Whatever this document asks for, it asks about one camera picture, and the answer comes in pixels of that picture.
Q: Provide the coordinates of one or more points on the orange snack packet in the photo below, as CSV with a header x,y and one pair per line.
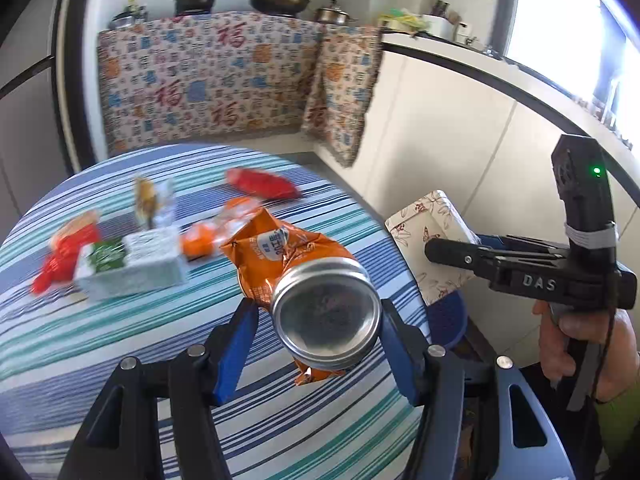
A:
x,y
265,255

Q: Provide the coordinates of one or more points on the red long wrapper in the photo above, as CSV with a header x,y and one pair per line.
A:
x,y
262,183

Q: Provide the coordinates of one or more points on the black pot with red lid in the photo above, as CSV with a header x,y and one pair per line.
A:
x,y
196,2

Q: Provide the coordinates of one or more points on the yellow snack packet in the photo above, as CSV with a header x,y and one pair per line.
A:
x,y
149,200

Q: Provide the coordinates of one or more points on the metal pot with lid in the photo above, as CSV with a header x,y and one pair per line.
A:
x,y
331,14

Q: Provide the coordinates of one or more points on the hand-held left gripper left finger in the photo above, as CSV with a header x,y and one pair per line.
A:
x,y
235,355

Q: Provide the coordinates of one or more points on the white utensil holder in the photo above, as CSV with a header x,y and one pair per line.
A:
x,y
440,25

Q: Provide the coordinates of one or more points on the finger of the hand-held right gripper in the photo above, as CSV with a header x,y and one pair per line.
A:
x,y
525,249
460,257

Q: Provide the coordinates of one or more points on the small patterned cloth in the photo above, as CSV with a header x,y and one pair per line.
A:
x,y
345,95

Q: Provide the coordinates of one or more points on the yellow green bag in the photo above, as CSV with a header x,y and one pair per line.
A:
x,y
400,19

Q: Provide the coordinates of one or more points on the orange white wrapper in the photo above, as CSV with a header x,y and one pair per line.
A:
x,y
239,210

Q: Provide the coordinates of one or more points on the blue plastic wastebasket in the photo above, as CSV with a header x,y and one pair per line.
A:
x,y
447,320

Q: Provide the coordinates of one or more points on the person's right hand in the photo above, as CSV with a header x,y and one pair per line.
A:
x,y
622,355

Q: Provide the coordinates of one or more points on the small orange wrapper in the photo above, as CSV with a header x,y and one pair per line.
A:
x,y
199,244

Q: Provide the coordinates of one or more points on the white kitchen counter cabinet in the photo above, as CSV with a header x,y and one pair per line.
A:
x,y
450,125

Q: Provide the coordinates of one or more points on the silver metal can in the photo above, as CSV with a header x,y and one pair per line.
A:
x,y
325,315

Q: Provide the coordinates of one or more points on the window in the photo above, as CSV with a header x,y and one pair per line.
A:
x,y
560,20

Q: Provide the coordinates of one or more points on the white floral stool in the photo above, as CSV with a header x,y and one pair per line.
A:
x,y
425,220

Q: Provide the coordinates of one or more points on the blue striped tablecloth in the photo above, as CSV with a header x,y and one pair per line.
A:
x,y
100,340

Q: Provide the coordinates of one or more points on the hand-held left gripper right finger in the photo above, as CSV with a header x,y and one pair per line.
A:
x,y
400,355

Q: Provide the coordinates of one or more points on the white green carton box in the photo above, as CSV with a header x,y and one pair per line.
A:
x,y
130,265

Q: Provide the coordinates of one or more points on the red snack packet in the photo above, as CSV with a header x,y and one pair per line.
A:
x,y
62,255

